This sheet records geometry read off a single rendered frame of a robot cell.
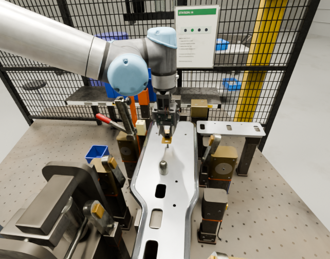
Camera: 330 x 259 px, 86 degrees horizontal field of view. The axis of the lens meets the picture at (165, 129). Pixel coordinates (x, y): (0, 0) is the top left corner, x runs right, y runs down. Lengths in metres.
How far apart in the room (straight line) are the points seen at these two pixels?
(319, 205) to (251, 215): 1.24
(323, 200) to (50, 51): 2.17
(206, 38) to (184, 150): 0.64
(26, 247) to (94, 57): 0.32
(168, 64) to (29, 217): 0.44
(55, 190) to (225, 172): 0.52
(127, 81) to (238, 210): 0.77
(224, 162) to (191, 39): 0.70
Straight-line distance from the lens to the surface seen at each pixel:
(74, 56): 0.36
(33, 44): 0.37
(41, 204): 0.42
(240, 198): 0.98
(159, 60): 0.49
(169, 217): 0.55
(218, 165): 0.67
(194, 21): 1.08
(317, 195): 2.19
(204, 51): 1.11
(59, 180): 0.44
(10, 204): 1.22
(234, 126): 0.87
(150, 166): 0.66
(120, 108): 0.64
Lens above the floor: 1.48
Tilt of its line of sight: 36 degrees down
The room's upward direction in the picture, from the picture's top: 3 degrees counter-clockwise
